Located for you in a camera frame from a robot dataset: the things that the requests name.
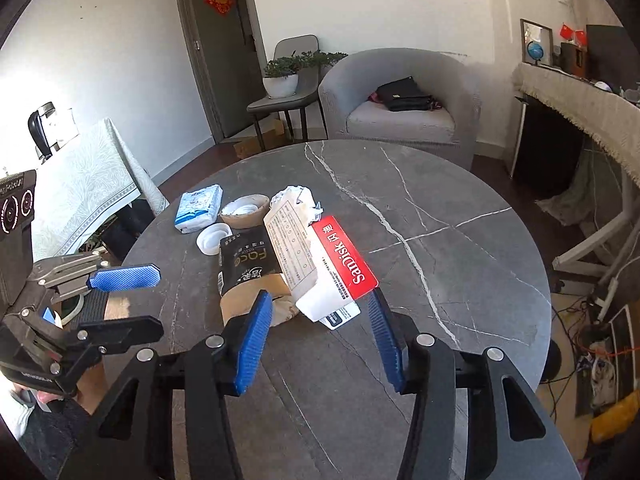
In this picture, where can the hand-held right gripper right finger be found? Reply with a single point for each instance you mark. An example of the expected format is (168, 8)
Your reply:
(386, 345)

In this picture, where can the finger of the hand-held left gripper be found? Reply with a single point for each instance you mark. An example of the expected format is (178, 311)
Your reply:
(120, 328)
(125, 277)

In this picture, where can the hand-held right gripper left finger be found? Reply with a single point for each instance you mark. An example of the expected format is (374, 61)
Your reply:
(252, 345)

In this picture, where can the black brown tissue pack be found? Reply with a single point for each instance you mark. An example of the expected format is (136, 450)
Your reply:
(250, 270)

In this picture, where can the red white card package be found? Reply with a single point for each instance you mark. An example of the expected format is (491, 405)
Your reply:
(345, 260)

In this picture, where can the white plastic lid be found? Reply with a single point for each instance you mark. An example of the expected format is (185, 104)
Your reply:
(212, 237)

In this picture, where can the printed white paper sheet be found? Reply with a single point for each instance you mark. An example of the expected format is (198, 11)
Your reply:
(292, 250)

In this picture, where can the person's left forearm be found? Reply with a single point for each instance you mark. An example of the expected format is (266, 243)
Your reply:
(90, 385)

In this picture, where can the pale patterned tablecloth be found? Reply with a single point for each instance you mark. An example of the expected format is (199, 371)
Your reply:
(85, 185)

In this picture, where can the blue white tissue packet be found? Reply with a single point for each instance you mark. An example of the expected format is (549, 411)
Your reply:
(197, 207)

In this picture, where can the brown paper bowl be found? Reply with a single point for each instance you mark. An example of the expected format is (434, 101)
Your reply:
(240, 222)

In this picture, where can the stacked white lids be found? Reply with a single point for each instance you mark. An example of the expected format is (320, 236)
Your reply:
(243, 206)

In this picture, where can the crumpled white paper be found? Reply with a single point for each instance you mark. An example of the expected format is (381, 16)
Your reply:
(297, 197)

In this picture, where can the cardboard box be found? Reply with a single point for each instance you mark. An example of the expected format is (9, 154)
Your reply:
(250, 149)

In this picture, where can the yellow bag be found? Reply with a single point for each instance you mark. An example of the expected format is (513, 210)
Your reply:
(610, 417)

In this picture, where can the grey door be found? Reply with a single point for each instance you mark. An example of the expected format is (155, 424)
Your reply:
(220, 60)

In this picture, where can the potted plant in white pot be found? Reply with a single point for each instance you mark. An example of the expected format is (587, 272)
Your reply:
(280, 85)

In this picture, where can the pink patterned cloth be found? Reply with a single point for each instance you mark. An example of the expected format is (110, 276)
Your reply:
(373, 96)

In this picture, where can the black handbag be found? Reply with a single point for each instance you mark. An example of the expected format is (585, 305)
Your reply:
(402, 95)

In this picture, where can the grey cloth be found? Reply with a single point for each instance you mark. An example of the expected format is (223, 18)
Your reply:
(585, 185)

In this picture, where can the grey armchair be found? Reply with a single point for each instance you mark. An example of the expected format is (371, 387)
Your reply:
(350, 75)

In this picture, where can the grey dining chair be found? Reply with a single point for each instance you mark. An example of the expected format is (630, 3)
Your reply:
(295, 46)

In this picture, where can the red door decoration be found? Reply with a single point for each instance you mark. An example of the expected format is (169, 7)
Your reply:
(218, 1)

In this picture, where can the beige fringed desk cloth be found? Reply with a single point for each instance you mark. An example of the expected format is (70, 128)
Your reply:
(575, 95)

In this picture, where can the small blue globe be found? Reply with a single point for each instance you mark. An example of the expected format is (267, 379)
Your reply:
(534, 51)

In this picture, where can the white round desk gadget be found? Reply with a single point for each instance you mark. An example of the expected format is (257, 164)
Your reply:
(602, 85)

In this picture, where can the brown wooden speaker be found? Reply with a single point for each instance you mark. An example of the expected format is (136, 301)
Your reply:
(572, 59)

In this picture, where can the framed picture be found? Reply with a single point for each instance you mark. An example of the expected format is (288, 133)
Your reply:
(542, 30)

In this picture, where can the small red flag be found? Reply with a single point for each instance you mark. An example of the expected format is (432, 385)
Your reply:
(581, 37)
(566, 31)

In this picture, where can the black monitor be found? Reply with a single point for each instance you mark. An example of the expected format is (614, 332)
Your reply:
(610, 55)

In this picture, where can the white desk frame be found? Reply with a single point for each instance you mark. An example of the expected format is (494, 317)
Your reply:
(587, 250)

